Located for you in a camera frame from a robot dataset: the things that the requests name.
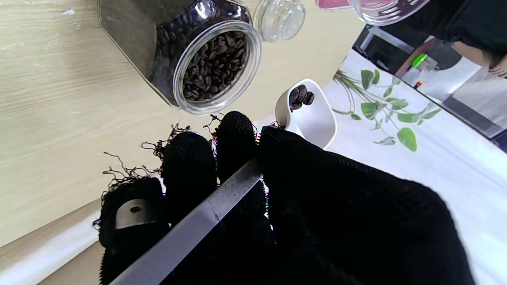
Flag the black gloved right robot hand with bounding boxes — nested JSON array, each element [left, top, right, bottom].
[[93, 111, 476, 285]]

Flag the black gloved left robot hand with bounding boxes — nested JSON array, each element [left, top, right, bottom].
[[390, 0, 466, 40]]

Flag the pink square coffee jar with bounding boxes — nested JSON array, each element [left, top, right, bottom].
[[316, 0, 430, 26]]

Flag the white plastic spoon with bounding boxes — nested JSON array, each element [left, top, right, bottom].
[[109, 78, 338, 285]]

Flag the scooped coffee beans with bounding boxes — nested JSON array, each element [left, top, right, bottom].
[[289, 84, 315, 111]]

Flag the clear glass jar lid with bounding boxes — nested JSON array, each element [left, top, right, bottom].
[[255, 0, 307, 43]]

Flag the glass jar of coffee beans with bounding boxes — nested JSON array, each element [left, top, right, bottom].
[[97, 0, 262, 115]]

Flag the person in dark shirt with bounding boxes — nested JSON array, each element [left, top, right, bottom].
[[444, 0, 507, 78]]

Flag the small green houseplant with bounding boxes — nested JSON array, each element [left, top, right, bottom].
[[333, 69, 442, 152]]

